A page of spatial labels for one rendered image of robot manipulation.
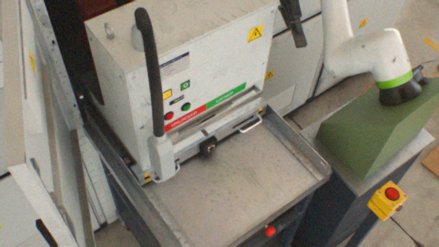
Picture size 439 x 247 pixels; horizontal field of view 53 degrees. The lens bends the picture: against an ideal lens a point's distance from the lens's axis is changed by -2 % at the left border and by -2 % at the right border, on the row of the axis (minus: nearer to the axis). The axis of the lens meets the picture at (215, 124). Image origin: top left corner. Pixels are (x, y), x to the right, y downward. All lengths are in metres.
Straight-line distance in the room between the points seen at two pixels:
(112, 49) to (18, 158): 0.48
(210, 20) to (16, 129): 0.63
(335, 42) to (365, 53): 0.13
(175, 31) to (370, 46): 0.70
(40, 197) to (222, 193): 0.79
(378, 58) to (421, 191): 1.32
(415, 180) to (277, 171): 1.36
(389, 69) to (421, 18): 2.23
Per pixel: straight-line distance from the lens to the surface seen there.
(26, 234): 2.09
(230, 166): 1.57
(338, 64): 1.67
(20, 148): 0.78
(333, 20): 1.72
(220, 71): 1.33
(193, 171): 1.56
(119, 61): 1.13
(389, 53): 1.60
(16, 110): 0.83
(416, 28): 3.71
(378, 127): 1.54
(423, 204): 2.74
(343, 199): 1.84
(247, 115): 1.61
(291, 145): 1.65
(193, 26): 1.21
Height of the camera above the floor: 2.19
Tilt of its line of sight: 54 degrees down
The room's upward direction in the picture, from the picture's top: 4 degrees clockwise
